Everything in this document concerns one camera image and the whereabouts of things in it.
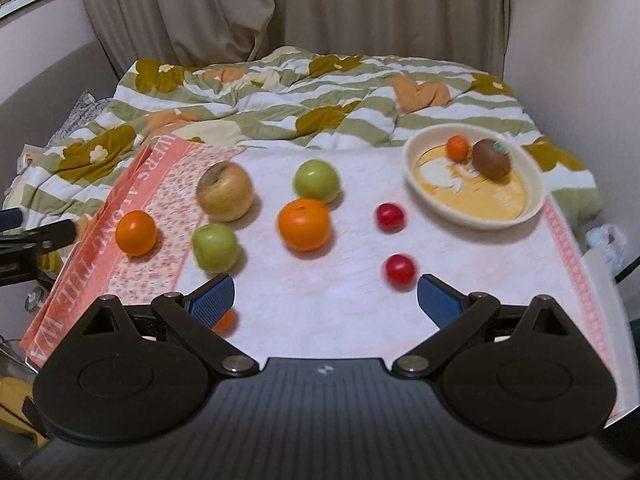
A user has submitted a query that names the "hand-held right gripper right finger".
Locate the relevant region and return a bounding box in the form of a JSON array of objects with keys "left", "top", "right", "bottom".
[{"left": 391, "top": 273, "right": 572, "bottom": 377}]

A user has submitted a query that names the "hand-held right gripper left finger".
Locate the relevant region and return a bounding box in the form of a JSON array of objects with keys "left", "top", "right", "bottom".
[{"left": 81, "top": 273, "right": 261, "bottom": 377}]

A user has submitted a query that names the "small red tomato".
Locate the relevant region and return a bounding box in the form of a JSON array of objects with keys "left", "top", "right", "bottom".
[
  {"left": 384, "top": 254, "right": 417, "bottom": 286},
  {"left": 376, "top": 203, "right": 406, "bottom": 233}
]

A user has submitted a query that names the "medium orange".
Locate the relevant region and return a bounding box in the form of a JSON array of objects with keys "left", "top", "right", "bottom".
[{"left": 115, "top": 210, "right": 158, "bottom": 257}]

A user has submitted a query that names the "cream bowl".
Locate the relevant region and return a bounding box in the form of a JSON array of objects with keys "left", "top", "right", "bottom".
[{"left": 403, "top": 123, "right": 546, "bottom": 232}]

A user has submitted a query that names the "large yellow-red apple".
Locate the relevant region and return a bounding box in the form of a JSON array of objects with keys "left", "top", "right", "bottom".
[{"left": 196, "top": 161, "right": 254, "bottom": 222}]

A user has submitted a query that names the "large orange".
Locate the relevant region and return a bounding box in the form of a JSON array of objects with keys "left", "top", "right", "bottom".
[{"left": 278, "top": 198, "right": 333, "bottom": 252}]

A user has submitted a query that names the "small tangerine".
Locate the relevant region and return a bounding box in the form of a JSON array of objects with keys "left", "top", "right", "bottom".
[
  {"left": 212, "top": 307, "right": 239, "bottom": 336},
  {"left": 446, "top": 135, "right": 471, "bottom": 162}
]

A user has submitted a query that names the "green apple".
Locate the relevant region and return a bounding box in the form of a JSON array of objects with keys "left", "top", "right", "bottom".
[
  {"left": 193, "top": 223, "right": 240, "bottom": 273},
  {"left": 293, "top": 159, "right": 343, "bottom": 204}
]

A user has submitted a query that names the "small cardboard box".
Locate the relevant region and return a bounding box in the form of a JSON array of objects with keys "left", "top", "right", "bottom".
[{"left": 17, "top": 144, "right": 42, "bottom": 172}]

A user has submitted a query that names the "pink and white towel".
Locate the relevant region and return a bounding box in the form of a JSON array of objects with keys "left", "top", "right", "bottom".
[{"left": 20, "top": 137, "right": 622, "bottom": 433}]

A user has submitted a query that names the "grey patterned cloth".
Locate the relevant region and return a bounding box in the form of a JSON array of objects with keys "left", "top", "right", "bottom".
[{"left": 47, "top": 91, "right": 114, "bottom": 146}]

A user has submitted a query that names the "grey sofa backrest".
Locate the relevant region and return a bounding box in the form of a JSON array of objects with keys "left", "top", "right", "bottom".
[{"left": 0, "top": 40, "right": 121, "bottom": 147}]

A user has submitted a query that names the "brown kiwi with sticker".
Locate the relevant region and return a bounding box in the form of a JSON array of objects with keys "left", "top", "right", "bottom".
[{"left": 472, "top": 138, "right": 513, "bottom": 181}]

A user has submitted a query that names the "white plastic bag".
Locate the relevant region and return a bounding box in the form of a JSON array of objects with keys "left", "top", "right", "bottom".
[{"left": 585, "top": 224, "right": 629, "bottom": 272}]

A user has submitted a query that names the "green striped floral blanket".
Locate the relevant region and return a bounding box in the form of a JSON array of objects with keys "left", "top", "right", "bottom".
[{"left": 2, "top": 46, "right": 604, "bottom": 261}]

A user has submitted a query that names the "beige curtain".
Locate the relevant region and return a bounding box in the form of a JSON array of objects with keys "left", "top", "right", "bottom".
[{"left": 71, "top": 0, "right": 512, "bottom": 81}]

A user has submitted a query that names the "black cable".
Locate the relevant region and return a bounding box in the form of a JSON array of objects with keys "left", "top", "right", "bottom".
[{"left": 612, "top": 252, "right": 640, "bottom": 287}]

